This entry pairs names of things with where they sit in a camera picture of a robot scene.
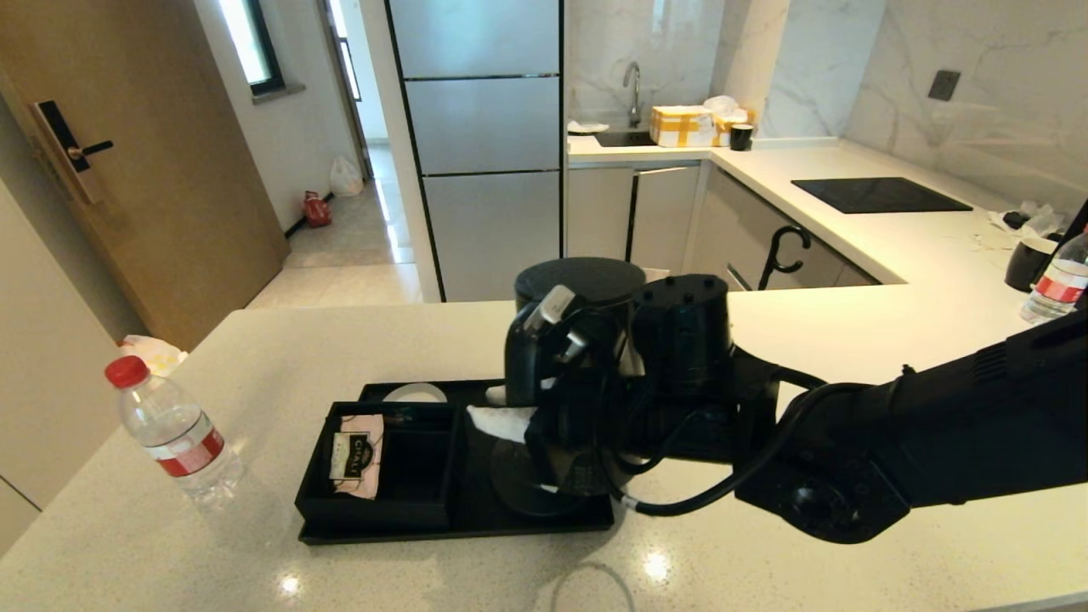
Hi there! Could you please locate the brown wooden door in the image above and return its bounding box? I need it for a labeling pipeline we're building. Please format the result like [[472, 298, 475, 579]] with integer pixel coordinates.
[[0, 0, 292, 353]]

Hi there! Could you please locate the black serving tray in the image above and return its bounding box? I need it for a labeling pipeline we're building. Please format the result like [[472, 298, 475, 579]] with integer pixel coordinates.
[[295, 380, 615, 546]]

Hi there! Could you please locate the black electric kettle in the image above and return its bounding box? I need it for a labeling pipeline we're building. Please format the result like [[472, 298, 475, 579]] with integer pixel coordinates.
[[505, 257, 649, 498]]

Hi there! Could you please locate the black compartment box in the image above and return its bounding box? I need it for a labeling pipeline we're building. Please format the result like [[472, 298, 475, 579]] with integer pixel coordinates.
[[294, 401, 463, 530]]

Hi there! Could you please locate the black induction cooktop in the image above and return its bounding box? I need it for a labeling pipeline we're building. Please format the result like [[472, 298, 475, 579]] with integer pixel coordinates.
[[790, 177, 974, 215]]

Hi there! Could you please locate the black mug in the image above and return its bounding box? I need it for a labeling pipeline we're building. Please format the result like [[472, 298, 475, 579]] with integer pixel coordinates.
[[1005, 236, 1059, 292]]

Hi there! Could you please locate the pink tea bag packet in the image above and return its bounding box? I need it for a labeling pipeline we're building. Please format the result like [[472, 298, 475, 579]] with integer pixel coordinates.
[[330, 414, 385, 500]]

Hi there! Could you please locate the chrome faucet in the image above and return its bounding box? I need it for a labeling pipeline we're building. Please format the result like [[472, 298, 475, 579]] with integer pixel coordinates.
[[622, 62, 644, 130]]

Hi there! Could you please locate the black door lock handle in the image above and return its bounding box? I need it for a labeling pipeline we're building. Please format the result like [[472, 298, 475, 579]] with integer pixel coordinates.
[[32, 100, 116, 176]]

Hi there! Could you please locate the white round coaster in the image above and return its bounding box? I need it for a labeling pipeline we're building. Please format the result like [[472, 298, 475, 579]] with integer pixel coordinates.
[[382, 383, 449, 405]]

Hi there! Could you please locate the silver refrigerator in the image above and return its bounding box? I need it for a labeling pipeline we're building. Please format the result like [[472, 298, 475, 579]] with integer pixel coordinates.
[[384, 0, 567, 303]]

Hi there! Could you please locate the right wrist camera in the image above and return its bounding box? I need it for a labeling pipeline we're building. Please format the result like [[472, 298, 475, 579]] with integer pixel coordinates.
[[523, 285, 592, 366]]

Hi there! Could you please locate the dark framed window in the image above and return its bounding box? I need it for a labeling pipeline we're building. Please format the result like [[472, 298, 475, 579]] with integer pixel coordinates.
[[217, 0, 286, 97]]

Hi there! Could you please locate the grey drawer cabinet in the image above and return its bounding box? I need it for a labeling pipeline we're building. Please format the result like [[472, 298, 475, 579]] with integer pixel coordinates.
[[684, 164, 881, 292]]

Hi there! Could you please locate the black round kettle base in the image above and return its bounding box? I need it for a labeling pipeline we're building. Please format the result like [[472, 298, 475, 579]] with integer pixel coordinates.
[[490, 438, 596, 518]]

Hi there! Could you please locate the black hook handle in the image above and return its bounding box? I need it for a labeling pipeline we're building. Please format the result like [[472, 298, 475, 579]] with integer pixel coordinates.
[[758, 225, 813, 292]]

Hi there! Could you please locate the clear plastic water bottle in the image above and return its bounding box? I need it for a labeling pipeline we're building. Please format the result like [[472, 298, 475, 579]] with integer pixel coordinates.
[[105, 355, 246, 509], [1020, 225, 1088, 325]]

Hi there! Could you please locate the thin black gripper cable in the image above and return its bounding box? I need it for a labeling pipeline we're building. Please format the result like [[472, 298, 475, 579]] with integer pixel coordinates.
[[595, 374, 708, 479]]

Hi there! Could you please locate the crumpled clear plastic wrap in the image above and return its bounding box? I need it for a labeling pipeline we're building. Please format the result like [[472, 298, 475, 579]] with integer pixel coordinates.
[[989, 201, 1065, 240]]

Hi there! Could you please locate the grey cabinet door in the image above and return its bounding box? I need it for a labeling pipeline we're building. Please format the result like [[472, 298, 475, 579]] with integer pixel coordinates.
[[566, 168, 634, 266], [631, 167, 700, 280]]

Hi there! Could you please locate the white yellow plastic bag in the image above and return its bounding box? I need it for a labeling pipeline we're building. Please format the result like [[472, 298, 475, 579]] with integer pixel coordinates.
[[120, 335, 189, 379]]

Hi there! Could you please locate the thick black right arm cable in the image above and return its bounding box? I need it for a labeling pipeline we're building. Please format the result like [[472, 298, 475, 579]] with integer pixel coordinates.
[[619, 381, 876, 518]]

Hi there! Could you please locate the large yellow taped box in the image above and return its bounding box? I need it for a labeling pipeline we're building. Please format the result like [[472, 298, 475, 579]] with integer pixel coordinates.
[[650, 105, 719, 149]]

